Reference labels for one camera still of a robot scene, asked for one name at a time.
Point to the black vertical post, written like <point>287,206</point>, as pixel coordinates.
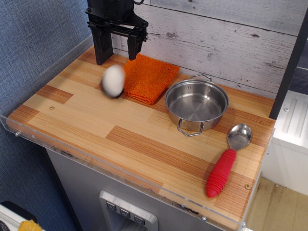
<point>291,67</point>

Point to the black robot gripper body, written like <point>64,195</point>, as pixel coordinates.
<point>118,17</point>

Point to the grey cabinet with dispenser panel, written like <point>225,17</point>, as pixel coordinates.
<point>104,202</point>

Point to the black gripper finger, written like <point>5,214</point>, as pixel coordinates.
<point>102,44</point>
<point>134,46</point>

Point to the white rice ball black band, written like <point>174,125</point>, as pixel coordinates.
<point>113,81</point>

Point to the stainless steel pot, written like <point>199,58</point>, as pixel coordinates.
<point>196,104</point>

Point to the orange folded towel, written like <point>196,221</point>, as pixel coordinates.
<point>147,78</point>

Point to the yellow object bottom left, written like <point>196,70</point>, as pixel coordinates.
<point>29,225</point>

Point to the white ridged side cabinet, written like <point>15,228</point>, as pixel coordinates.
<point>286,159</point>

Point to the red handled metal spoon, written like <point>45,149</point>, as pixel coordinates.
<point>238,138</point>

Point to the clear acrylic table guard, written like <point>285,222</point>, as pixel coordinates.
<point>140,143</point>

